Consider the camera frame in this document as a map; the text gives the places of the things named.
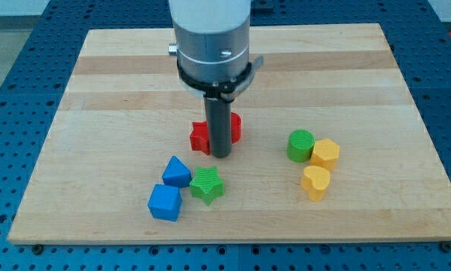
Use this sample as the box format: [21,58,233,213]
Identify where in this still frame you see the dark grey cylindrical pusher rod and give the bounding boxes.
[204,98,232,158]

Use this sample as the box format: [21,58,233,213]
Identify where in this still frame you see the green cylinder block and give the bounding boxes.
[286,129,315,163]

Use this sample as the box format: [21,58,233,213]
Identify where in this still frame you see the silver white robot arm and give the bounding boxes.
[169,0,254,158]

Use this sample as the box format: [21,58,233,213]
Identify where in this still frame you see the yellow hexagon block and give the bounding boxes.
[310,139,340,171]

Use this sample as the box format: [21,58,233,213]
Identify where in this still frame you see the red round block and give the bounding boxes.
[231,112,242,144]

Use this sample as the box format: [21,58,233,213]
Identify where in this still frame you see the green star block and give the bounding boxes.
[189,166,224,206]

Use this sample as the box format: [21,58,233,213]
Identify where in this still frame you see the blue triangle block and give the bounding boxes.
[162,156,192,188]

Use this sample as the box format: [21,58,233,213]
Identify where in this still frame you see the wooden board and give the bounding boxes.
[8,23,451,245]

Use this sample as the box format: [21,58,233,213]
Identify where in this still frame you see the blue cube block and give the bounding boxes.
[148,184,182,221]

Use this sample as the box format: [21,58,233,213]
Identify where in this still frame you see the yellow heart block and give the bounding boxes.
[300,166,331,202]

